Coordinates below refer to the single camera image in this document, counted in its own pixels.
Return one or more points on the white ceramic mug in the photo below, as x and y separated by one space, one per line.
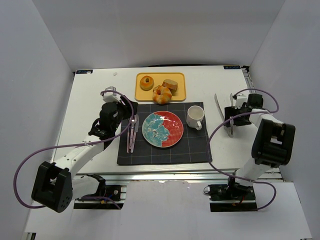
194 117

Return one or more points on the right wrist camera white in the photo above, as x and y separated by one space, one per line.
240 100

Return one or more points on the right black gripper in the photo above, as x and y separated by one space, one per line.
229 116

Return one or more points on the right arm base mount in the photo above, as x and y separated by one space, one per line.
222 200

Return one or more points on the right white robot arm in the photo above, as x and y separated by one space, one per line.
272 146

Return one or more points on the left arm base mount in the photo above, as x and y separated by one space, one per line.
105 195

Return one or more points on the dark checked placemat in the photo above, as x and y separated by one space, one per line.
191 148

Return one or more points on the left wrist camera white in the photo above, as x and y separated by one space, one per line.
109 95

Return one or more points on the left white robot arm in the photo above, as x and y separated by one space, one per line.
55 184

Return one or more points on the red and teal plate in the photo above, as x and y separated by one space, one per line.
162 129

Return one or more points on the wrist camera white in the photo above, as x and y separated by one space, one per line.
109 95
240 100

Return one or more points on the round glazed bun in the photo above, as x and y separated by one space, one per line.
146 83

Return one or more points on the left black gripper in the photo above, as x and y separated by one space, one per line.
130 110

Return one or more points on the pink handled spoon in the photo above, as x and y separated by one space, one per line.
129 135

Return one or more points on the sliced bread piece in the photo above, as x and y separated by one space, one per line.
171 85

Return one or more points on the metal food tongs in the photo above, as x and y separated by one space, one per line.
221 112

